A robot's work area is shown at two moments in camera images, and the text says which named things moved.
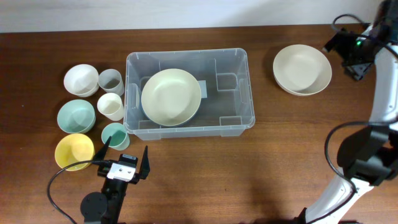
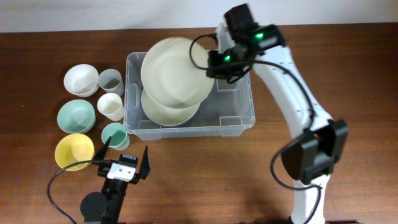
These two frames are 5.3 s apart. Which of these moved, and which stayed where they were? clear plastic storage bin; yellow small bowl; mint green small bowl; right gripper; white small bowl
Moved: right gripper
Stayed: clear plastic storage bin; yellow small bowl; white small bowl; mint green small bowl
